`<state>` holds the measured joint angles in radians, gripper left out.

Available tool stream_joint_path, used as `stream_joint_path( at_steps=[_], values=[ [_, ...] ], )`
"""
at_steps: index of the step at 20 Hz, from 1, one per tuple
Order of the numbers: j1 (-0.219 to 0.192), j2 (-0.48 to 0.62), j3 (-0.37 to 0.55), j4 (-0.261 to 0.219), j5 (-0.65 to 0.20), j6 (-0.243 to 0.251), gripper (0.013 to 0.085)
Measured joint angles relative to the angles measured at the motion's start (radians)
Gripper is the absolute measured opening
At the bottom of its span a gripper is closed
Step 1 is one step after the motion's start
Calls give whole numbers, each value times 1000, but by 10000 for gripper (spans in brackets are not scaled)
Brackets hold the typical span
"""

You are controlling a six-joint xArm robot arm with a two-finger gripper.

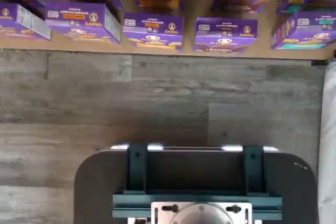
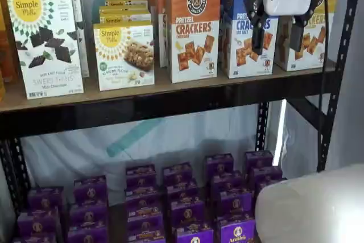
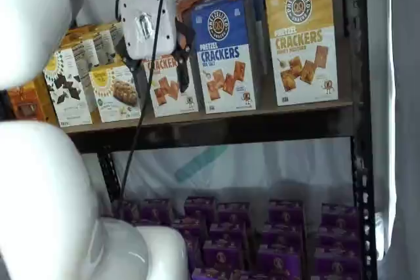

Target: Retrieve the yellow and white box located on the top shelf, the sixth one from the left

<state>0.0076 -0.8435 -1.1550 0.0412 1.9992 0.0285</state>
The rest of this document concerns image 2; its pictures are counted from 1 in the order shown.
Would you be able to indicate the white backdrop sheet teal logo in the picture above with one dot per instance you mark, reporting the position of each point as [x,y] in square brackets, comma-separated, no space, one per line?
[85,152]

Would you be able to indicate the white LED light strip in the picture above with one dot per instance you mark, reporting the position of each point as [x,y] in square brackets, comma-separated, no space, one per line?
[280,132]

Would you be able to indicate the blue pretzel crackers box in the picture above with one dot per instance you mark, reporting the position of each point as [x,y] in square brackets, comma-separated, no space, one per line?
[241,61]

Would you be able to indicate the black metal shelf rack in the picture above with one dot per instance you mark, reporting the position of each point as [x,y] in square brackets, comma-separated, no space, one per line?
[142,112]

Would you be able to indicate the almond flour bars box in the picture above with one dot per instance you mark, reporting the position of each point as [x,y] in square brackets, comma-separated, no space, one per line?
[125,2]
[125,55]
[122,10]
[125,19]

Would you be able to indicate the wooden shelf board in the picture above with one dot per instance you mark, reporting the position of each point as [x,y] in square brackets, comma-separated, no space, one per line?
[162,89]

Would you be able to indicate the purple Annie's box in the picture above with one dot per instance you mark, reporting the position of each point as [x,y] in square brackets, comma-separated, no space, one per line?
[183,191]
[88,216]
[227,181]
[88,237]
[236,204]
[258,160]
[141,176]
[267,186]
[45,199]
[146,233]
[91,191]
[187,213]
[178,173]
[145,211]
[219,164]
[239,233]
[266,174]
[194,236]
[34,239]
[142,194]
[38,224]

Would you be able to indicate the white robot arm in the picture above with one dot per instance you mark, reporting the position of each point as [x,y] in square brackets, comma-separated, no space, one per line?
[312,211]

